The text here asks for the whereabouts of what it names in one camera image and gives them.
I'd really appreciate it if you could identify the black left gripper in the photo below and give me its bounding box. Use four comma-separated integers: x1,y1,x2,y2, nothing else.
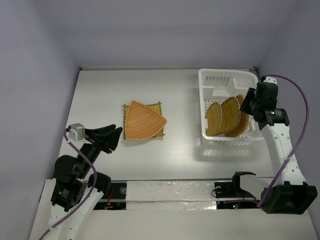
77,122,123,177

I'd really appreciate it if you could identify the triangular orange woven plate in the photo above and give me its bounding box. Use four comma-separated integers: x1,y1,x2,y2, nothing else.
124,99,168,141

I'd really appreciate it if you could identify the thick tan woven plate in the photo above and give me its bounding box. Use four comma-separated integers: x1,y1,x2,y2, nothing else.
224,111,249,138

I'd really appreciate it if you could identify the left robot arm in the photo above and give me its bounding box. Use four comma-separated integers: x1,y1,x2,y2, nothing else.
40,123,123,240

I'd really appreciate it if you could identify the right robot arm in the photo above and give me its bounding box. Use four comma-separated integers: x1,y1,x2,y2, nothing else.
240,81,318,215

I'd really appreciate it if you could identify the white plastic dish rack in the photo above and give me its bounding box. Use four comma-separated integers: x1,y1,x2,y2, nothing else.
198,68,264,146

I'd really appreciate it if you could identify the medium round bamboo plate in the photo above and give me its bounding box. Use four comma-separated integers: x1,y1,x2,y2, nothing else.
217,96,241,135

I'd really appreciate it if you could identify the small round bamboo plate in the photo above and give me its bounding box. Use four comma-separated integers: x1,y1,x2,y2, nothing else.
205,102,223,137

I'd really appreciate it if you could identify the white foam strip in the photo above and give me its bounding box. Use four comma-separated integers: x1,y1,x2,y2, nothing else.
125,180,217,211

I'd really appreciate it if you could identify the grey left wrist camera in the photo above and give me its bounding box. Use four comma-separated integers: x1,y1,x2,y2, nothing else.
67,123,86,142

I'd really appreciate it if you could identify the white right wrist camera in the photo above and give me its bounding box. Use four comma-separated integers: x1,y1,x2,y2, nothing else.
260,76,278,85

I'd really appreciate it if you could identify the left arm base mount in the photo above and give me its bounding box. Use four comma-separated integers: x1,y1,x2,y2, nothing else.
93,181,127,210

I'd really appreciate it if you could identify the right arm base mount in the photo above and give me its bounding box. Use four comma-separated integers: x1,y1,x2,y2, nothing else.
211,181,259,210

